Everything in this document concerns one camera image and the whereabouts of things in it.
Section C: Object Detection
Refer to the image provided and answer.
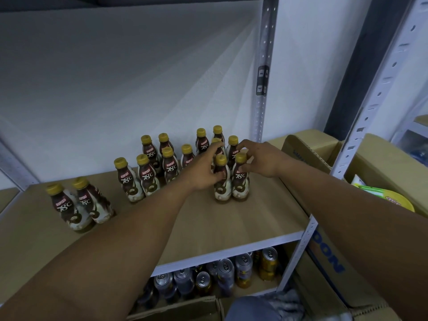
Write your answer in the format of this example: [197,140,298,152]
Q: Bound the person's right hand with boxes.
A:
[233,139,292,179]

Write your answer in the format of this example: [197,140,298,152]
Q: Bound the person's left hand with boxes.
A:
[178,140,228,194]

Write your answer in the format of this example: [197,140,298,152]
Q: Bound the Kopiko bottle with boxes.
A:
[231,152,251,202]
[213,153,234,204]

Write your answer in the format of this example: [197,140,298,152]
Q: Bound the white metal shelving rack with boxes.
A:
[0,0,428,321]

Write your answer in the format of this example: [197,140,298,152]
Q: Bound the group of Kopiko coffee bottles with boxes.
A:
[45,125,242,233]

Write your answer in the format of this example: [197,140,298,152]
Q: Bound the brown cardboard box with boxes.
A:
[126,295,226,321]

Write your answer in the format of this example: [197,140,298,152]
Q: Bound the person's right forearm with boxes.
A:
[277,157,428,321]

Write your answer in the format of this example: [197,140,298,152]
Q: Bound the person's left forearm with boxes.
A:
[0,177,195,321]

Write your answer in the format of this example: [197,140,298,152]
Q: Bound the person's grey trousers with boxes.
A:
[223,295,283,321]

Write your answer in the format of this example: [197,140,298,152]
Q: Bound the row of silver cans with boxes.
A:
[136,247,281,312]

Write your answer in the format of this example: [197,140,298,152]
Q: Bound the open brown carton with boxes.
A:
[267,128,428,321]

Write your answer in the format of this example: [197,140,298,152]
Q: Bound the green yellow snack packet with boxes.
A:
[350,173,416,213]

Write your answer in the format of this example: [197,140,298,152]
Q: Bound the clear plastic bottle pack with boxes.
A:
[407,139,428,166]

